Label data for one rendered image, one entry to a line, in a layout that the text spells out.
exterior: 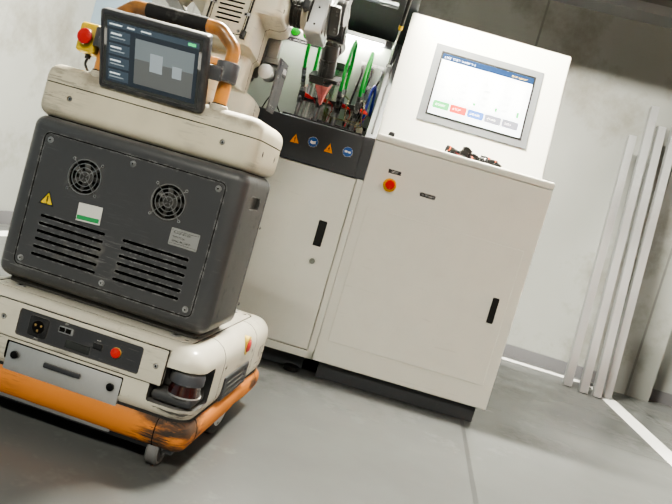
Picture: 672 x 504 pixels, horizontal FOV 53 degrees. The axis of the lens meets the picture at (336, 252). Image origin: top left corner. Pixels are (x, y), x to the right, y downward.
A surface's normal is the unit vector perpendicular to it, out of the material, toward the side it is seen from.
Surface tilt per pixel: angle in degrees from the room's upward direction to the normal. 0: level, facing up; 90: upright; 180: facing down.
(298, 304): 90
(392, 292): 90
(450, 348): 90
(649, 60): 90
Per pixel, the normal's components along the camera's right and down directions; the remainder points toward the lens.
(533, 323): -0.14, 0.03
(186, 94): -0.24, 0.44
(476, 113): 0.04, -0.17
